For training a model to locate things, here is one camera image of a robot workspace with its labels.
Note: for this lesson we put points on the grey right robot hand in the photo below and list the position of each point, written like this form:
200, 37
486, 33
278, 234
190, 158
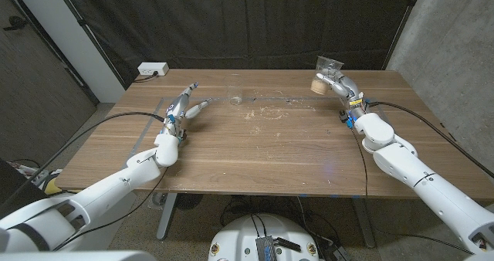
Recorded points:
347, 89

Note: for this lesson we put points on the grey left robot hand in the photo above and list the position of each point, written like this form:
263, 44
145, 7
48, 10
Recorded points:
175, 112

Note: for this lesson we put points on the brown sugar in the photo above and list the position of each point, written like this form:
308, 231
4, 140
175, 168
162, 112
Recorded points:
318, 87

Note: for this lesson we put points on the clear plastic cup holding sugar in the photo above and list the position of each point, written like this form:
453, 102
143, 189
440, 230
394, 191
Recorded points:
328, 65

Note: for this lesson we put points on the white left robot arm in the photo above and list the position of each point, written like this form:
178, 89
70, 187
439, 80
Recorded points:
116, 184

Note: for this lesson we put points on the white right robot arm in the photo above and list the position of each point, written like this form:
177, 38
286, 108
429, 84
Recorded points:
405, 164

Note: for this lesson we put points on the white power strip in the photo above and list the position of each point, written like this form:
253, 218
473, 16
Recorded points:
153, 68

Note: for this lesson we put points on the black backdrop stand pole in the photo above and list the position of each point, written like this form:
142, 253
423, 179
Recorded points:
88, 33
403, 23

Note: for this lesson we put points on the round black fan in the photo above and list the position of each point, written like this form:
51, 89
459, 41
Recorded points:
189, 201

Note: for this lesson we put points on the black backdrop curtain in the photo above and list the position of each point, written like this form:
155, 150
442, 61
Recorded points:
193, 21

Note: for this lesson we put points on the grey table leg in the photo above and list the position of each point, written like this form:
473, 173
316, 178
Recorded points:
166, 218
364, 226

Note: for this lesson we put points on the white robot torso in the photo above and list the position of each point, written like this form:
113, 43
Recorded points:
239, 238

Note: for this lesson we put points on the yellow item on floor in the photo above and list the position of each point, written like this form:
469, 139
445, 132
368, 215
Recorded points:
52, 189

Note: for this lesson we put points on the patterned cloth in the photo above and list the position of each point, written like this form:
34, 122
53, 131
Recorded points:
29, 170

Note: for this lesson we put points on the grey ribbed adapter box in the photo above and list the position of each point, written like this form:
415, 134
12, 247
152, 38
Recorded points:
266, 249

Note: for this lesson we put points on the black connector block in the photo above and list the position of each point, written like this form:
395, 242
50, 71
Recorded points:
287, 244

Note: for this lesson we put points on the white robot head cover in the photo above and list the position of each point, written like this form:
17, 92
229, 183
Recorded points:
77, 256

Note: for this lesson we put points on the dark chair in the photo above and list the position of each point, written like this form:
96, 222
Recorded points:
15, 191

